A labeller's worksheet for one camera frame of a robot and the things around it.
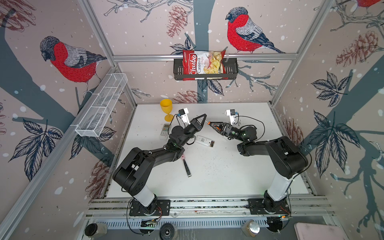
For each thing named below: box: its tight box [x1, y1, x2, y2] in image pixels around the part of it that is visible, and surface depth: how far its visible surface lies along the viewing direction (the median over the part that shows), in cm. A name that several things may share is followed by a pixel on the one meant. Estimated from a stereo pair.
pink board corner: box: [294, 222, 349, 240], surface depth 67 cm
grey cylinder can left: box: [85, 223, 108, 238], surface depth 62 cm
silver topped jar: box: [240, 219, 260, 238], surface depth 61 cm
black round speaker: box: [159, 222, 175, 240], surface depth 60 cm
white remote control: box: [195, 135, 215, 148], surface depth 100 cm
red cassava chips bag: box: [182, 50, 228, 81], surface depth 89 cm
